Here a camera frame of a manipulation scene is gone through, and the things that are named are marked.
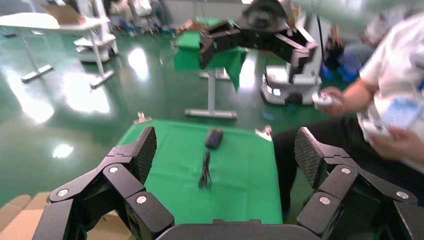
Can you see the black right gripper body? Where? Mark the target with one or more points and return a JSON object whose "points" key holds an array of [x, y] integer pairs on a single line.
{"points": [[263, 18]]}

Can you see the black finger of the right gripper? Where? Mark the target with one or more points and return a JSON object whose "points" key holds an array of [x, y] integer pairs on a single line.
{"points": [[298, 53], [222, 38]]}

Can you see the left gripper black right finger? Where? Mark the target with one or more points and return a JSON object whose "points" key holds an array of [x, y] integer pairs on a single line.
{"points": [[341, 182]]}

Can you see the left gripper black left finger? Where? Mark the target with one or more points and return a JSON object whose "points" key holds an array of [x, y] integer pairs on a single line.
{"points": [[119, 179]]}

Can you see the black power adapter brick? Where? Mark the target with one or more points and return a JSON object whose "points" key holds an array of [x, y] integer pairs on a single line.
{"points": [[214, 138]]}

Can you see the person's bare right forearm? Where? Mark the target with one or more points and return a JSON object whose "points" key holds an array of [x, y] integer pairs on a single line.
{"points": [[359, 96]]}

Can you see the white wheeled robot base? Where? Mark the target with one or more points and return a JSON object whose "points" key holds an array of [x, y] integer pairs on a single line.
{"points": [[278, 74], [99, 46]]}

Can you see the flat brown cardboard mailer box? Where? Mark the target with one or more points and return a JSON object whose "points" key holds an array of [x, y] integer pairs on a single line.
{"points": [[16, 225]]}

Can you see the small brown cardboard box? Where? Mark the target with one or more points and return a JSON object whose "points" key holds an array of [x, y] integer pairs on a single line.
{"points": [[64, 14]]}

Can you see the person's right hand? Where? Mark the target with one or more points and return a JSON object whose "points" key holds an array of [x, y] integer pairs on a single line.
{"points": [[338, 110]]}

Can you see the person's left hand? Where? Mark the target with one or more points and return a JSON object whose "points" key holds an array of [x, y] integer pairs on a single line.
{"points": [[404, 147]]}

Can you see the draped green cloth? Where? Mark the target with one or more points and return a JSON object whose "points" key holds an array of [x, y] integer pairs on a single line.
{"points": [[188, 59]]}

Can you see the white handheld controller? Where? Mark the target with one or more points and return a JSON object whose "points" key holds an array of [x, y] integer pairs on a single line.
{"points": [[320, 101]]}

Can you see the silver metal table clamp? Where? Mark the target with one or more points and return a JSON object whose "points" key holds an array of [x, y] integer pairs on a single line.
{"points": [[142, 118], [265, 133]]}

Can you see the blue white handheld device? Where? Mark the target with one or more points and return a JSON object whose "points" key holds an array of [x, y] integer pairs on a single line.
{"points": [[397, 114]]}

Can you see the person in white shirt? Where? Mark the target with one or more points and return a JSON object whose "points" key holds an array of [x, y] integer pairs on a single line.
{"points": [[397, 59]]}

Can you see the green tablecloth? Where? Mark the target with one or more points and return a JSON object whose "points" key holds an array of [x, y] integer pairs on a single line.
{"points": [[238, 179]]}

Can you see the white table with metal legs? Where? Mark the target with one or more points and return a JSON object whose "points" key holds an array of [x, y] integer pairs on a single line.
{"points": [[30, 20]]}

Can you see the grey table pedestal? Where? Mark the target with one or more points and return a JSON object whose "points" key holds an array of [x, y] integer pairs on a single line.
{"points": [[211, 99]]}

